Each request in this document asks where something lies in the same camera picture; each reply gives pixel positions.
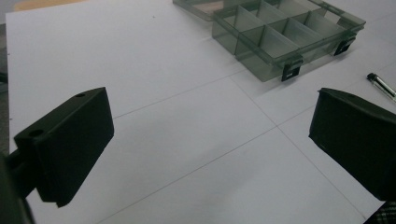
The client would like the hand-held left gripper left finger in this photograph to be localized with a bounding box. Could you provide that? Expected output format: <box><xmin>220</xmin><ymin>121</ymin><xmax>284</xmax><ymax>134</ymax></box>
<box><xmin>7</xmin><ymin>87</ymin><xmax>115</xmax><ymax>208</ymax></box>

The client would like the silver pen with black cap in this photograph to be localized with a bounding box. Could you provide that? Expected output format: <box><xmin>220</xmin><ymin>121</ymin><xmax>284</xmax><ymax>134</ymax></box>
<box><xmin>366</xmin><ymin>72</ymin><xmax>396</xmax><ymax>103</ymax></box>

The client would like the plaid cloth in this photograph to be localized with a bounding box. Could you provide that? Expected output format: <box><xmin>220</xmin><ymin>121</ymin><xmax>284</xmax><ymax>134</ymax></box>
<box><xmin>363</xmin><ymin>201</ymin><xmax>396</xmax><ymax>224</ymax></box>

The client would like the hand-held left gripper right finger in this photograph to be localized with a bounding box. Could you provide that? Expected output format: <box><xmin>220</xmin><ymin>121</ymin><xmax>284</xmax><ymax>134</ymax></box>
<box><xmin>308</xmin><ymin>87</ymin><xmax>396</xmax><ymax>202</ymax></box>

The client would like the clear grey compartment storage box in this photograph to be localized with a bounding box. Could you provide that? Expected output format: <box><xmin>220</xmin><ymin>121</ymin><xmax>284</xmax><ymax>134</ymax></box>
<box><xmin>172</xmin><ymin>0</ymin><xmax>367</xmax><ymax>83</ymax></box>

